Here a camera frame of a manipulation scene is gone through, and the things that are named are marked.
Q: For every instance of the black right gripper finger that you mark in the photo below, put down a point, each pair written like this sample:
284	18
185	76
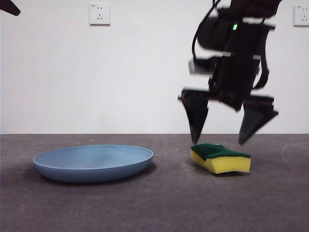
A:
256	118
195	108

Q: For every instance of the light blue round plate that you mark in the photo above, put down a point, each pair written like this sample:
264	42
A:
91	174

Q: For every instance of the white wall socket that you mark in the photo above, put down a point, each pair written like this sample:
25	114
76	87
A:
301	15
100	14

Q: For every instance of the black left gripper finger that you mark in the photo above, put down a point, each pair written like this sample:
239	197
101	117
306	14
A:
9	7

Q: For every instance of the yellow sponge with green pad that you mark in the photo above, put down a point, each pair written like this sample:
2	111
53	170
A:
227	165

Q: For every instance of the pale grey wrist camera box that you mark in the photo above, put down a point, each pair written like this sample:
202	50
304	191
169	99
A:
200	67

